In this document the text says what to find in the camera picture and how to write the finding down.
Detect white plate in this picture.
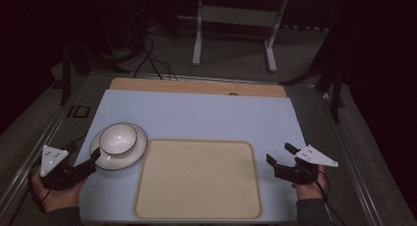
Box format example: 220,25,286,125
89,121,149,172

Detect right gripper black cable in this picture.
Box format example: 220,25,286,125
313,169,347,226

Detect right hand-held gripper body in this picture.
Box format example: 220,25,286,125
273,144,339,186

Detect white bowl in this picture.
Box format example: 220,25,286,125
98,123,139,156

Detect light blue table mat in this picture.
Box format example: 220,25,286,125
74,88,308,224

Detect white metal table frame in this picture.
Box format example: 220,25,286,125
192,0,290,74

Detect metal floor rail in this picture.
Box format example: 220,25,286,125
314,85,386,226
0,76,89,218

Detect person's left hand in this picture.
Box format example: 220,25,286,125
30,165,87,214

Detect black floor cables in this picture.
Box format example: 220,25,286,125
132,33,179,82

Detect beige tray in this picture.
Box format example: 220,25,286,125
132,138,264,221

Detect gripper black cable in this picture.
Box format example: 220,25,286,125
313,169,347,226
27,163,53,214

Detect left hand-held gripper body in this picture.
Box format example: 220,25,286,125
34,144,98,192

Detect person's right hand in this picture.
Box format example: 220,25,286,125
291,164,328,200

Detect black metal stand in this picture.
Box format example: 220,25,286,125
278,21,346,124
59,43,132,107

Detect black rectangular floor frame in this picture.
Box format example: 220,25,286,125
66,104,91,119

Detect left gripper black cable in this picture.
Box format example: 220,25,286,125
27,163,53,214

